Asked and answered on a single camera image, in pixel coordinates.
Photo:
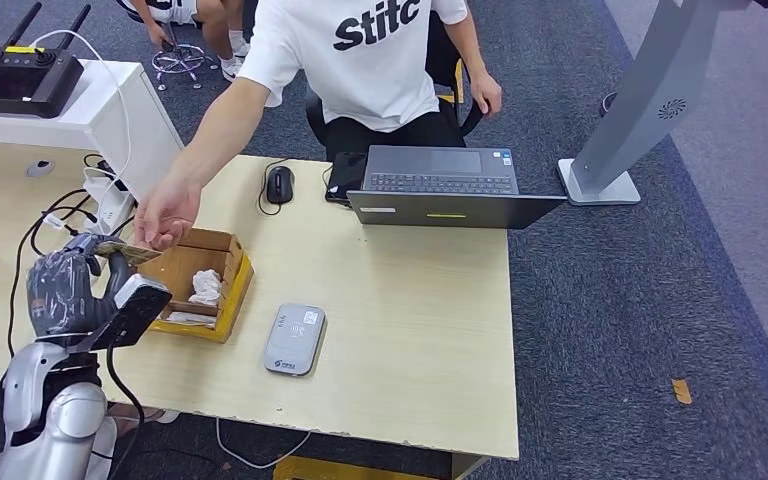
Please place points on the person's left hand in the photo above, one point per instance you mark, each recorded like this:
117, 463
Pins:
486, 93

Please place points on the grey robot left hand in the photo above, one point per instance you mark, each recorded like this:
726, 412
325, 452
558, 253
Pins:
59, 291

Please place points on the person's right hand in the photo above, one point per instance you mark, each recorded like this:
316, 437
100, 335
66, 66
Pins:
168, 212

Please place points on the person's left forearm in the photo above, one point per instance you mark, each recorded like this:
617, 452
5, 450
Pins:
470, 43

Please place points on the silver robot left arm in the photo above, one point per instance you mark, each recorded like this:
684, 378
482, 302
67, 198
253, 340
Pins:
59, 417

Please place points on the person's right forearm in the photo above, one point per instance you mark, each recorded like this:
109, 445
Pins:
218, 136

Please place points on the white room key cards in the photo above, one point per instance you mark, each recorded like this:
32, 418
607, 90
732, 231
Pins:
192, 318

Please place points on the grey card reader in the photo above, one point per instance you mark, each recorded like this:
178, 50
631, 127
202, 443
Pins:
294, 339

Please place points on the crouching person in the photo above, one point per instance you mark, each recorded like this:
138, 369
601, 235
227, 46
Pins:
208, 20

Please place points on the yellow floor tape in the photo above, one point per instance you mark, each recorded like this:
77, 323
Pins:
459, 83

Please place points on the white power strip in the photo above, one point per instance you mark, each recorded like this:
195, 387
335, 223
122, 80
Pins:
111, 208

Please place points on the crumpled white paper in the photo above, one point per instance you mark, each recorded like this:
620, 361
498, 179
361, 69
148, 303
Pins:
206, 286

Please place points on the dark grey laptop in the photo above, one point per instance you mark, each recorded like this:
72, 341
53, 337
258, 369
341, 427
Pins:
442, 172

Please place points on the white cabinet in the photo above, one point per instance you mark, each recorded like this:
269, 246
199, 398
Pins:
99, 126

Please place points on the yellow brown cardboard box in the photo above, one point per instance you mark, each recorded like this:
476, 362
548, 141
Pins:
232, 305

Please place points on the black computer mouse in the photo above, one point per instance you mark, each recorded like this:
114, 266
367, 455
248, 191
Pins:
280, 184

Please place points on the chrome stool base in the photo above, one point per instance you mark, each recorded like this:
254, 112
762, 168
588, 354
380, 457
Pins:
178, 61

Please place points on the grey kiosk stand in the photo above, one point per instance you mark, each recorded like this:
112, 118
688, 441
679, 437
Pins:
649, 99

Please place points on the black phone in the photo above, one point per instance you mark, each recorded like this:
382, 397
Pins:
345, 175

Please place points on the black remote controller with antennas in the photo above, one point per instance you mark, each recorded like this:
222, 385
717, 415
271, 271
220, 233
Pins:
20, 83

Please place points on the yellow box under desk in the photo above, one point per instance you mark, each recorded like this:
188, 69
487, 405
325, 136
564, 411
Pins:
331, 470

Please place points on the orange floor tape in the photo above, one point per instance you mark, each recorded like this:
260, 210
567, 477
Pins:
683, 391

